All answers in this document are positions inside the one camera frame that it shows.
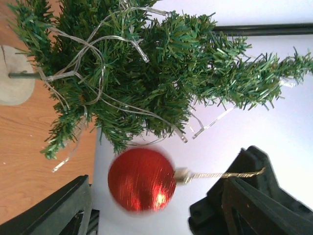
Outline small green christmas tree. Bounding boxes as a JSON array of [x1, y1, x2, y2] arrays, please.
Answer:
[[0, 0, 313, 161]]

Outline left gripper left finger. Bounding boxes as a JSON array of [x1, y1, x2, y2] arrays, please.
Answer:
[[0, 175, 92, 235]]

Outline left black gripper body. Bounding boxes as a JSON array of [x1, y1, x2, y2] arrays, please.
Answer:
[[188, 197, 229, 235]]

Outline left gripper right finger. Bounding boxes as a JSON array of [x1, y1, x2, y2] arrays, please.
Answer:
[[207, 146, 313, 235]]

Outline red ball ornament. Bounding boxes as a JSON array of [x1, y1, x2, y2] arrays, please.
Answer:
[[107, 147, 267, 213]]

